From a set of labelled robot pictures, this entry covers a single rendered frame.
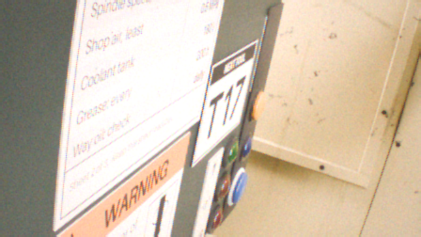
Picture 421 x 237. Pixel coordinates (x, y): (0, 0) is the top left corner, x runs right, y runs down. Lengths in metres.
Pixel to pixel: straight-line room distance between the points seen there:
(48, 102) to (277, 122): 1.09
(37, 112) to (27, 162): 0.02
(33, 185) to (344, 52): 1.03
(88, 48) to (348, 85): 1.03
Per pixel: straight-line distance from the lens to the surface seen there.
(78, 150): 0.24
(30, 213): 0.23
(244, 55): 0.44
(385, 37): 1.20
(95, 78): 0.24
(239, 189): 0.53
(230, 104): 0.44
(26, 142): 0.21
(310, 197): 1.33
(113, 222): 0.30
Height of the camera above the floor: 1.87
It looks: 22 degrees down
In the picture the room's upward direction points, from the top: 12 degrees clockwise
